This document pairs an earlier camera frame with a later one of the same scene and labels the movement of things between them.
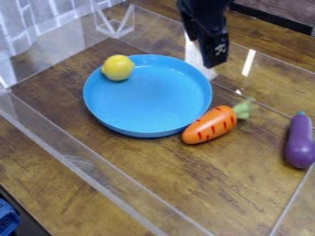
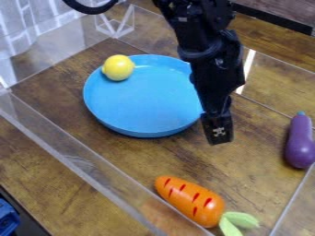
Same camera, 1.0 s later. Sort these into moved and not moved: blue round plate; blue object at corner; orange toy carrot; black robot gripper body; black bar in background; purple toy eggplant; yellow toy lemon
Moved: orange toy carrot; black robot gripper body
Not moved: purple toy eggplant; yellow toy lemon; black bar in background; blue object at corner; blue round plate
